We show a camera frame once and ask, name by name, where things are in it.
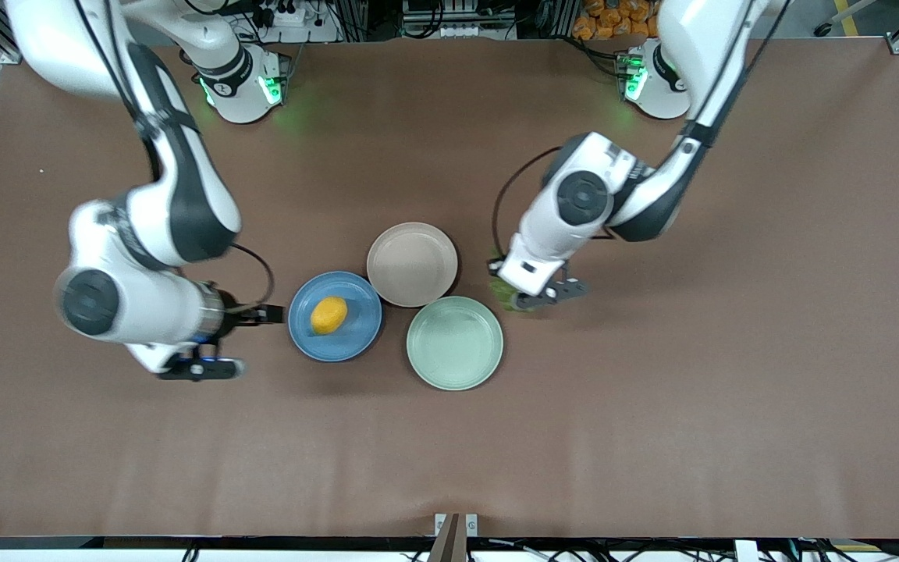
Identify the green lettuce leaf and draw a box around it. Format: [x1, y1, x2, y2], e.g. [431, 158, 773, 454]
[490, 273, 533, 315]

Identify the yellow lemon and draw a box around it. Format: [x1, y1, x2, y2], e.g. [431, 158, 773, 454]
[310, 296, 349, 336]

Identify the pale green plate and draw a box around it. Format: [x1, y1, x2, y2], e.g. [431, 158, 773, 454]
[406, 296, 504, 391]

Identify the blue plate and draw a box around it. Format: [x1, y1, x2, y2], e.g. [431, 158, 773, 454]
[288, 271, 383, 363]

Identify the beige plate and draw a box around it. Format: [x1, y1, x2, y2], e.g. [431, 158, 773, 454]
[366, 222, 459, 309]

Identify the pile of oranges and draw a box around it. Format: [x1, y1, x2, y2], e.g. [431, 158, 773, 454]
[573, 0, 661, 41]

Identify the white power strip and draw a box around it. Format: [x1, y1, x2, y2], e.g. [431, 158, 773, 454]
[256, 3, 311, 29]

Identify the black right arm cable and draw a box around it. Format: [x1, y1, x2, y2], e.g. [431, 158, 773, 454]
[228, 242, 276, 310]

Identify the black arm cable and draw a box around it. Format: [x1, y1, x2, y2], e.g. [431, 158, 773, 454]
[228, 242, 276, 310]
[487, 146, 564, 276]

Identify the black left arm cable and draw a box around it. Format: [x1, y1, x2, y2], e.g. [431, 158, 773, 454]
[487, 146, 564, 276]

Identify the metal table bracket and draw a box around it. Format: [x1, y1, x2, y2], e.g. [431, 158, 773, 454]
[434, 513, 479, 539]

